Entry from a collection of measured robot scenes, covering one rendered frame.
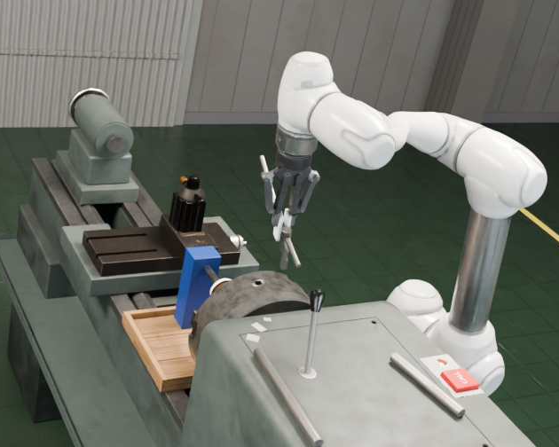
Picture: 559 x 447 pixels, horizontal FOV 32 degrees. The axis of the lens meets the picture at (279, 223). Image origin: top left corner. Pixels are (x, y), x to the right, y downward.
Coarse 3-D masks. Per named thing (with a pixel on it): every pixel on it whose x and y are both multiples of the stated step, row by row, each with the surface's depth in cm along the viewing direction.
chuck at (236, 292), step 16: (256, 272) 229; (272, 272) 231; (224, 288) 226; (240, 288) 224; (256, 288) 224; (272, 288) 224; (288, 288) 227; (208, 304) 226; (224, 304) 223; (240, 304) 221; (208, 320) 224; (192, 336) 230; (192, 352) 230
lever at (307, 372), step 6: (312, 312) 196; (318, 312) 196; (312, 318) 196; (312, 324) 195; (312, 330) 195; (312, 336) 195; (312, 342) 195; (312, 348) 195; (306, 360) 195; (306, 366) 195; (300, 372) 195; (306, 372) 195; (312, 372) 195; (306, 378) 194; (312, 378) 194
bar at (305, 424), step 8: (256, 352) 195; (264, 352) 195; (264, 360) 193; (264, 368) 192; (272, 368) 191; (272, 376) 189; (280, 376) 189; (280, 384) 187; (280, 392) 186; (288, 392) 185; (288, 400) 184; (296, 400) 184; (288, 408) 183; (296, 408) 182; (296, 416) 180; (304, 416) 180; (304, 424) 178; (312, 424) 179; (304, 432) 178; (312, 432) 176; (312, 440) 175; (320, 440) 175
